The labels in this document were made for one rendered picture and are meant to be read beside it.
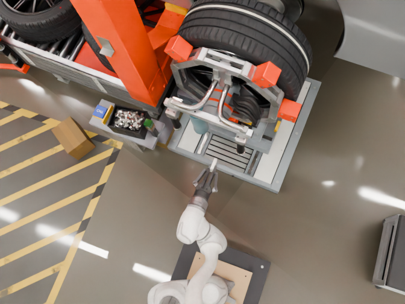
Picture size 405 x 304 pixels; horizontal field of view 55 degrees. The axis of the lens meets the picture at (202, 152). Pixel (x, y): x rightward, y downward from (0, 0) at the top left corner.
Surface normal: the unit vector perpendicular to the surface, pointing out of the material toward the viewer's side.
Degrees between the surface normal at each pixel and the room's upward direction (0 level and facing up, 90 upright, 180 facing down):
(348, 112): 0
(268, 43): 25
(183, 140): 0
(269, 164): 0
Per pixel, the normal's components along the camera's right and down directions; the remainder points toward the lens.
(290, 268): -0.09, -0.28
